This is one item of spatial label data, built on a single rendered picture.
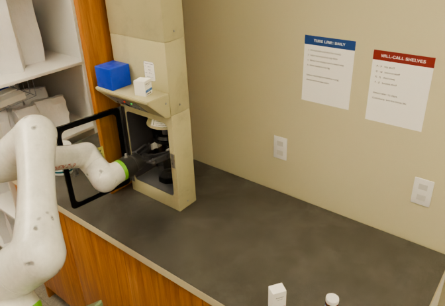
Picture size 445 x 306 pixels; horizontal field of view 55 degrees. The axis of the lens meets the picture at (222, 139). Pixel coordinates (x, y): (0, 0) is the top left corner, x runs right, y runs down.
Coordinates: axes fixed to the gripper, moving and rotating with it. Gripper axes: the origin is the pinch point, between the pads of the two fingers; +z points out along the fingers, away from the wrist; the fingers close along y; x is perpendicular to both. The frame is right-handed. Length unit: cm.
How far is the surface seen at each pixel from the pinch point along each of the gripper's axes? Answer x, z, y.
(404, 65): -44, 34, -90
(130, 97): -31.6, -20.0, -4.4
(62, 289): 99, -36, 63
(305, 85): -30, 34, -52
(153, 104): -29.8, -17.6, -14.7
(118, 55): -42.8, -9.0, 13.3
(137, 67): -39.2, -8.9, 2.4
